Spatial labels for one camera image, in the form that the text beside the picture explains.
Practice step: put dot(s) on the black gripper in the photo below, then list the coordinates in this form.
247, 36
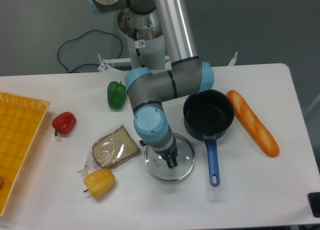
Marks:
170, 147

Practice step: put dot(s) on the glass lid with blue knob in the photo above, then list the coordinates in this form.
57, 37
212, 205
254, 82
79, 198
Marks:
158, 168

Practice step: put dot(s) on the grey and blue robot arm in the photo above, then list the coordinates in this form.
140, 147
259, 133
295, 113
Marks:
165, 65

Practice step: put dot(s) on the bread slice in plastic bag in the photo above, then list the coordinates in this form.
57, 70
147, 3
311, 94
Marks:
113, 150

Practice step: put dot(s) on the yellow bell pepper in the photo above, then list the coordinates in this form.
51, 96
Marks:
99, 182

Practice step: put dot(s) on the green bell pepper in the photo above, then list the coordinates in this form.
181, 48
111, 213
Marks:
116, 94

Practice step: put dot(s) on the orange baguette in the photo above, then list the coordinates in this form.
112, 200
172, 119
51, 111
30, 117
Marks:
251, 123

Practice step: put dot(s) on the red bell pepper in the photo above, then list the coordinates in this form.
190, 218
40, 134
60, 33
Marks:
64, 123

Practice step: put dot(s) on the black object at table corner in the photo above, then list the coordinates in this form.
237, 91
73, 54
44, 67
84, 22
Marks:
314, 201

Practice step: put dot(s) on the yellow woven basket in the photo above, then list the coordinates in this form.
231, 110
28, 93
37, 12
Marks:
20, 120

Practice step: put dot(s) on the black saucepan with blue handle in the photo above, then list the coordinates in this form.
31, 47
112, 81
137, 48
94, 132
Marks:
207, 116

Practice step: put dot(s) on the white table bracket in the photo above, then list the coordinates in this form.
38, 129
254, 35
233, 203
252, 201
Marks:
233, 59

